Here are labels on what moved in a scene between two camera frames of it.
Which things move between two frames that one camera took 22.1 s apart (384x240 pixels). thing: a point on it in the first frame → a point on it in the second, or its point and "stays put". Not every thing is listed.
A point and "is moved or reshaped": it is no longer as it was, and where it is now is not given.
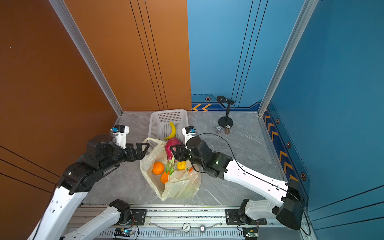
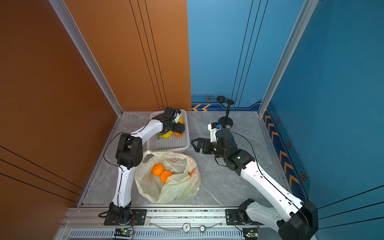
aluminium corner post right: x=307 y=10 stays put
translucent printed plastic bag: x=183 y=182 is moved or reshaped
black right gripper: x=180 y=152 → x=206 y=142
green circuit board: x=121 y=232 stays put
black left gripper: x=140 y=154 → x=178 y=130
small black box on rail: x=250 y=233 stays put
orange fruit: x=164 y=177 stays put
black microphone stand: x=226 y=120 stays put
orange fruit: x=158 y=168 stays put
